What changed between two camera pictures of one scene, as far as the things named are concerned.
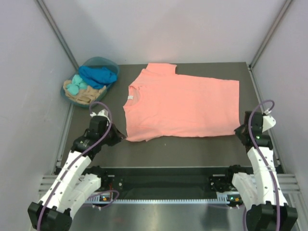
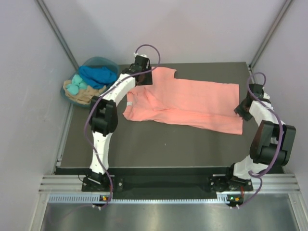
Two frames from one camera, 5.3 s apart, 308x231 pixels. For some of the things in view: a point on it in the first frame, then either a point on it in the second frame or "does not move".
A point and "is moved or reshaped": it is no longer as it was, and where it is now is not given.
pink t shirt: (161, 104) is moved or reshaped
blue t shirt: (96, 77) does not move
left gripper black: (118, 136) to (147, 80)
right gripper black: (238, 131) to (239, 110)
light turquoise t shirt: (77, 83) does not move
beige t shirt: (86, 96) does not move
